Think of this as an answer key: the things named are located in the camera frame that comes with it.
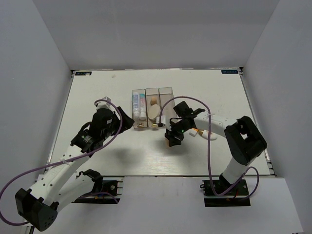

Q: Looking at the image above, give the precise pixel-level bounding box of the left clear organizer bin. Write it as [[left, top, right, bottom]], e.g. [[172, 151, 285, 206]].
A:
[[132, 89, 148, 128]]

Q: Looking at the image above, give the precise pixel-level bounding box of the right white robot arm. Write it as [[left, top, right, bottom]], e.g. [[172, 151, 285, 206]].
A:
[[160, 101, 267, 195]]

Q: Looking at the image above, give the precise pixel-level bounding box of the middle clear organizer bin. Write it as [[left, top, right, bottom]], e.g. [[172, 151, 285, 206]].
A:
[[145, 88, 161, 127]]

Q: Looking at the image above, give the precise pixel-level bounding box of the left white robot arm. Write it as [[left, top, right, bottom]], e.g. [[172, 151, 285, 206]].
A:
[[15, 107, 135, 232]]

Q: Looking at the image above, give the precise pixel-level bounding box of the white oval compact case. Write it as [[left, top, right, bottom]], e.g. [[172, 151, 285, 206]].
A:
[[198, 130, 217, 141]]

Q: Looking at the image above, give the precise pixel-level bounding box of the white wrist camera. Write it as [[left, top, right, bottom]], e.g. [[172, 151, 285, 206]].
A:
[[156, 116, 166, 127], [94, 97, 112, 110]]

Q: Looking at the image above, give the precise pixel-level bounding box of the clear organizer bin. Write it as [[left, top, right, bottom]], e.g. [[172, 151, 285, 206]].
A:
[[132, 89, 148, 128], [158, 87, 177, 127], [145, 88, 161, 127]]

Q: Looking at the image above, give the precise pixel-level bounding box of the round cream powder puff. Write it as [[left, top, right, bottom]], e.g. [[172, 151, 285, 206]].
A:
[[148, 104, 161, 120]]

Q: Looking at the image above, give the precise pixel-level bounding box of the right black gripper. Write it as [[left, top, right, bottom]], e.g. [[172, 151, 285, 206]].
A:
[[165, 119, 190, 147]]

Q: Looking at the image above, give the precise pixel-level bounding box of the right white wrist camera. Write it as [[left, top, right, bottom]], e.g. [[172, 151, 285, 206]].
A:
[[156, 116, 166, 127]]

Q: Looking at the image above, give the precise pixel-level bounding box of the orange tube white cap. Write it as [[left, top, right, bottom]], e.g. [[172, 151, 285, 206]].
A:
[[189, 128, 198, 137]]

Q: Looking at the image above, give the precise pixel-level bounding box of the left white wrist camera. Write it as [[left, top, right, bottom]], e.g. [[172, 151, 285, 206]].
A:
[[94, 97, 112, 110]]

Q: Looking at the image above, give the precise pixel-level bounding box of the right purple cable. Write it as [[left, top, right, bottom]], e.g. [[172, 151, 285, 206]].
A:
[[161, 96, 259, 199]]

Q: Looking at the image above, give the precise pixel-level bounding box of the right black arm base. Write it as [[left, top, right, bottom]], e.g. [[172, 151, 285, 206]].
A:
[[199, 176, 251, 208]]

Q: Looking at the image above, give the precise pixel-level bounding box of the right clear organizer bin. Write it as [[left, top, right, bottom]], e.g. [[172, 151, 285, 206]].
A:
[[158, 87, 177, 127]]

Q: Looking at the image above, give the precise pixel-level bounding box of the white tube pink blue print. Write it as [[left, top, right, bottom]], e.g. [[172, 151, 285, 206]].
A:
[[139, 93, 147, 120]]

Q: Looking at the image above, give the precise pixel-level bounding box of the white tube blue logo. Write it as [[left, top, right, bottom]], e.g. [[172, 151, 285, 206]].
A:
[[132, 92, 140, 119]]

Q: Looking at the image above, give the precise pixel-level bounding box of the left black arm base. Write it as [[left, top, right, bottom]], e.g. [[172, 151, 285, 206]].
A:
[[73, 177, 124, 205]]

